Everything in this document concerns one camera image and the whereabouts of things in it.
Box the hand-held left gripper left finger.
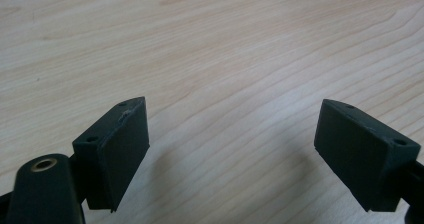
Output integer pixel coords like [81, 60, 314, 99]
[71, 96, 151, 214]

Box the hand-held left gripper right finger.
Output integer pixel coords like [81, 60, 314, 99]
[313, 98, 422, 213]

